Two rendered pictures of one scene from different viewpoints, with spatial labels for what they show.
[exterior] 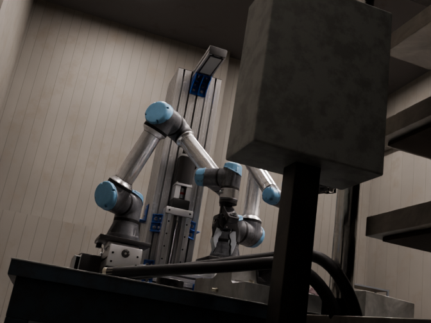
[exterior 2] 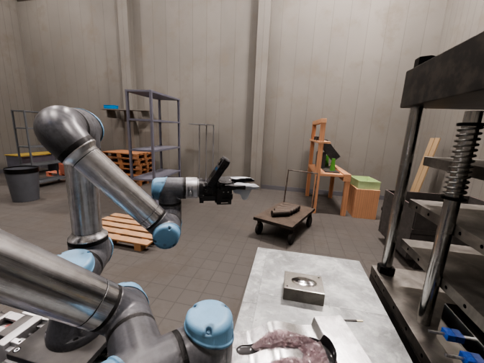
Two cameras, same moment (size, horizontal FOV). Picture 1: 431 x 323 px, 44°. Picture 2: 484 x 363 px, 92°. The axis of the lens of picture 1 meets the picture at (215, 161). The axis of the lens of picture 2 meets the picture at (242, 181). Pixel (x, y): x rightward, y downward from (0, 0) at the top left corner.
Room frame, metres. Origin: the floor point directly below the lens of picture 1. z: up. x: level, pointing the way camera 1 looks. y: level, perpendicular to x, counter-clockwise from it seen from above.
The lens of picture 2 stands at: (1.86, 0.18, 1.64)
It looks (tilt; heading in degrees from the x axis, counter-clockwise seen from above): 12 degrees down; 298
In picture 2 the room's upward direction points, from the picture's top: 2 degrees clockwise
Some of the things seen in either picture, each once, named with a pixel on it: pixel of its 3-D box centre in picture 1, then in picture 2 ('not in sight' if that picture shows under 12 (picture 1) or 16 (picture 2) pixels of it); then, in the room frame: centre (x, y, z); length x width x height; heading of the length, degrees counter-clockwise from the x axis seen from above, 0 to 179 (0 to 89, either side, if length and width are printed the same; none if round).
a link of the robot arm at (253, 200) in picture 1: (253, 193); (83, 196); (2.64, -0.22, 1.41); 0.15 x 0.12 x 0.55; 131
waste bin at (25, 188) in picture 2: not in sight; (24, 184); (8.13, -1.91, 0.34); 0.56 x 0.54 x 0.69; 18
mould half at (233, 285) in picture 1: (253, 288); not in sight; (1.82, -0.19, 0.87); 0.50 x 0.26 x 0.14; 17
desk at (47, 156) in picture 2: not in sight; (36, 163); (11.03, -3.26, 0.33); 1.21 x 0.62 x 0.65; 105
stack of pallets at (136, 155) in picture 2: not in sight; (130, 166); (7.96, -4.30, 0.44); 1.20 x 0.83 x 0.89; 15
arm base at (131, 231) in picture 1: (124, 230); not in sight; (2.42, 0.36, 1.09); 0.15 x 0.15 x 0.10
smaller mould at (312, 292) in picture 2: not in sight; (302, 287); (2.07, -0.96, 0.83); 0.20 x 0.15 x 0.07; 17
